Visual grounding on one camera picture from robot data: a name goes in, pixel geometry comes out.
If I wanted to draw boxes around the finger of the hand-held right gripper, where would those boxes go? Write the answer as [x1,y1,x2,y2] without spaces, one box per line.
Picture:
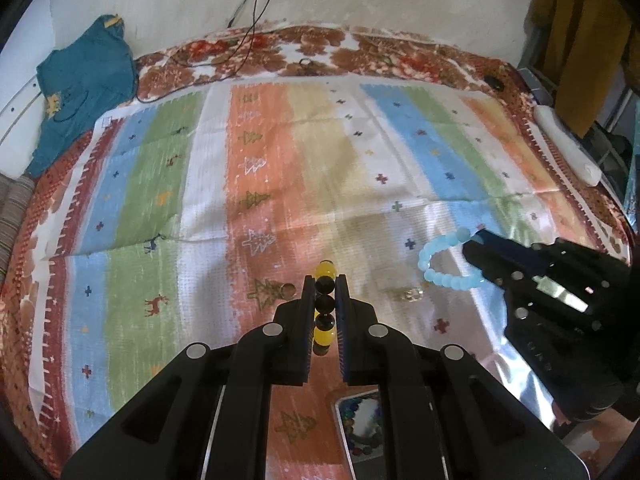
[462,242,546,336]
[475,229,630,287]

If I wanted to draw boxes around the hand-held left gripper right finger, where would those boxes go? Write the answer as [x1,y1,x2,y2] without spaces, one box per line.
[334,275,593,480]

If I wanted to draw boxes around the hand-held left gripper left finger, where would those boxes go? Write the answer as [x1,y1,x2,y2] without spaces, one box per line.
[60,275,319,480]

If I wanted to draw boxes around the yellow and black bead bracelet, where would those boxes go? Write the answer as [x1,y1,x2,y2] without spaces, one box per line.
[312,260,338,356]

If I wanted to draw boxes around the light blue bead bracelet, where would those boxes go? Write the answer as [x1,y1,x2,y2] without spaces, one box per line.
[417,227,488,291]

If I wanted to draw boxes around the multicolour bead bracelet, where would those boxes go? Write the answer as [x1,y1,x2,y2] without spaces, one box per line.
[342,399,383,458]

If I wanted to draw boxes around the silver metal tin box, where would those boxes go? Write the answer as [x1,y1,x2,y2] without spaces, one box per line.
[327,384,390,480]

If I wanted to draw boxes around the white bolster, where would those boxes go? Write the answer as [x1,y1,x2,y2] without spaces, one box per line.
[532,105,603,187]

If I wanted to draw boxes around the colourful striped mat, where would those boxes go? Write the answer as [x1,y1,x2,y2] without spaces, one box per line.
[27,72,621,480]

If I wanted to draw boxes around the mustard hanging garment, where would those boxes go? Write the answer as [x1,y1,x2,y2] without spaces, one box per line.
[530,0,633,138]

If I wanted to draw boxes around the floral bed sheet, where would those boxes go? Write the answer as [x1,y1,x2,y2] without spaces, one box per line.
[0,25,640,480]

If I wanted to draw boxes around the striped brown pillow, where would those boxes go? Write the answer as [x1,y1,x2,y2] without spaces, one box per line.
[0,174,36,286]

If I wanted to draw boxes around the teal garment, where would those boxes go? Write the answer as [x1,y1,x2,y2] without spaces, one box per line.
[25,14,137,178]

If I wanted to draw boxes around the white headboard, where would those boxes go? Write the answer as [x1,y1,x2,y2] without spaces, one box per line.
[0,72,51,161]

